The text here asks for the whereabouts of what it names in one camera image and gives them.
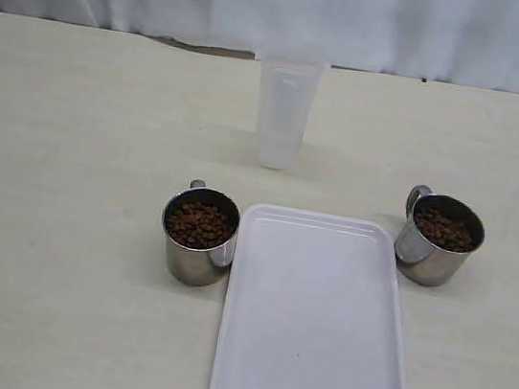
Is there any white plastic tray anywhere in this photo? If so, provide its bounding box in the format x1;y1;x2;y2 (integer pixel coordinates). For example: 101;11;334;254
209;204;407;389

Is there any right steel mug with kibble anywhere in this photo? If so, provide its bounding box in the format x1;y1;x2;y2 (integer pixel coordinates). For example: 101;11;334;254
394;185;485;286

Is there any translucent plastic tall container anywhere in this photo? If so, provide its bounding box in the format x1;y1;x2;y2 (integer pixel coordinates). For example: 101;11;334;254
256;52;327;170

